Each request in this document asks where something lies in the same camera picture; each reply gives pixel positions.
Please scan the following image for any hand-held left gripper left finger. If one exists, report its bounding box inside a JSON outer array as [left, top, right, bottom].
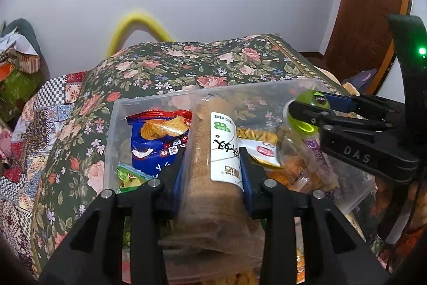
[[38, 146, 187, 285]]

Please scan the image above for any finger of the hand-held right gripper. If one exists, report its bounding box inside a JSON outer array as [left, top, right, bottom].
[[314, 91, 401, 116], [288, 100, 395, 139]]

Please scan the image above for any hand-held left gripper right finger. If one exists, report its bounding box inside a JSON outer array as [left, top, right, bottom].
[[238, 146, 389, 285]]

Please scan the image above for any green jelly cup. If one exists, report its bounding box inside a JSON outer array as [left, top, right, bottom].
[[283, 89, 333, 134]]

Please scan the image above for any long brown bread packet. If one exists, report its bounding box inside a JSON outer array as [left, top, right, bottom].
[[158, 96, 266, 283]]

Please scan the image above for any orange yellow snack packet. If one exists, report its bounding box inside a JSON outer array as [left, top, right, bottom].
[[239, 138, 283, 169]]

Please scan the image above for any purple snack packet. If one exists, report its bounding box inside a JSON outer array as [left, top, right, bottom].
[[304, 137, 338, 199]]

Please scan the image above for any blue snack packet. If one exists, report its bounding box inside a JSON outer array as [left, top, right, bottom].
[[126, 109, 193, 179]]

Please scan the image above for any small green snack packet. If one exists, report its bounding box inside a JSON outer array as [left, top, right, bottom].
[[116, 162, 155, 194]]

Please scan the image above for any clear packet of orange chips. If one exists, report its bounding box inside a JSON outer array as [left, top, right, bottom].
[[266, 126, 334, 194]]

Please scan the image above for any yellow nut bar packet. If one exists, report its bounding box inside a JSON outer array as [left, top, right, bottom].
[[238, 127, 278, 144]]

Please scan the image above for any clear plastic storage box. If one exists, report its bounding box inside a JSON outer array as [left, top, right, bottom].
[[103, 78, 376, 216]]

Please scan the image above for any dark blue cloth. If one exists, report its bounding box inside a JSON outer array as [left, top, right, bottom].
[[346, 68, 378, 95]]

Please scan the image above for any white sliding wardrobe door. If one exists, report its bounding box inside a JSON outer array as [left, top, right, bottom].
[[376, 0, 427, 103]]

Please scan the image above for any wooden door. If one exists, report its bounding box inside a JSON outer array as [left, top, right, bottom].
[[321, 0, 415, 96]]

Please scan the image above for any floral blanket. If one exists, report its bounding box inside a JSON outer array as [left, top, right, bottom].
[[30, 33, 427, 285]]

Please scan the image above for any patchwork quilt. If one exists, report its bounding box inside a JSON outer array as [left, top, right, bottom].
[[0, 71, 89, 274]]

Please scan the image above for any yellow foam tube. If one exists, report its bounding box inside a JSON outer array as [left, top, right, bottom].
[[106, 8, 175, 57]]

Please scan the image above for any green patterned bag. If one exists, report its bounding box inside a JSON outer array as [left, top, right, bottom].
[[0, 69, 45, 123]]

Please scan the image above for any striped cloth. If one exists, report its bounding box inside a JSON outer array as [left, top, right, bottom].
[[0, 50, 41, 73]]

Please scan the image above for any grey-green chair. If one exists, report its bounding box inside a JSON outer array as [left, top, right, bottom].
[[6, 18, 43, 59]]

